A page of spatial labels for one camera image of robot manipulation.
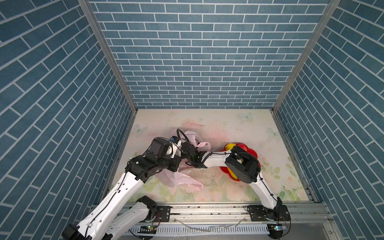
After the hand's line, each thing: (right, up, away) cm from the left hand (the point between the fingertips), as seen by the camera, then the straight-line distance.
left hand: (181, 159), depth 73 cm
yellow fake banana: (+22, -2, -15) cm, 27 cm away
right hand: (-5, +3, +24) cm, 24 cm away
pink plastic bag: (+1, -6, -7) cm, 9 cm away
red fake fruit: (+36, +4, +18) cm, 41 cm away
